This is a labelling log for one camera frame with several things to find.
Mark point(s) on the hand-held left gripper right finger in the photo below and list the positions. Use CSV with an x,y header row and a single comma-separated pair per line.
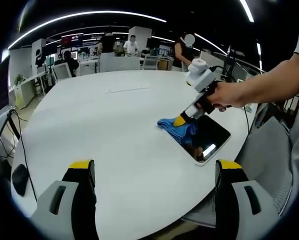
x,y
269,220

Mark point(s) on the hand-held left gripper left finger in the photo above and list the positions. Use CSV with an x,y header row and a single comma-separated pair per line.
x,y
43,225

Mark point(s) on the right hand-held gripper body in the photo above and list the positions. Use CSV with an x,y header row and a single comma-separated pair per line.
x,y
203,80

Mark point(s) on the blue cleaning cloth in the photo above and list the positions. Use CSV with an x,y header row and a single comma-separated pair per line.
x,y
169,125

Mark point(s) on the tablet with black screen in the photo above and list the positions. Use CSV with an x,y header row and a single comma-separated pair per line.
x,y
212,135

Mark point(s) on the person's right hand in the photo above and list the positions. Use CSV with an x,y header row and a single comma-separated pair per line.
x,y
228,95

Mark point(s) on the black tripod stand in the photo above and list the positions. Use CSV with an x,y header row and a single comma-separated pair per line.
x,y
232,62

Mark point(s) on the black computer mouse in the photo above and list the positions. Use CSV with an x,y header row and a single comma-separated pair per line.
x,y
20,180

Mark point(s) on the white flat strip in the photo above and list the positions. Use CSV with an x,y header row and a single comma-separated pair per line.
x,y
127,89

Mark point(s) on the white partition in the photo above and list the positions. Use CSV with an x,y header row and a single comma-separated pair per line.
x,y
119,62

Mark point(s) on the white side desk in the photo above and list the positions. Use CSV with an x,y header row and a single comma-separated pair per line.
x,y
27,90

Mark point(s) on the green potted plant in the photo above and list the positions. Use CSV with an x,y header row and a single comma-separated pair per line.
x,y
20,79

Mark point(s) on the wall screen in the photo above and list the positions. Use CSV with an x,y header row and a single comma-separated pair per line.
x,y
72,40

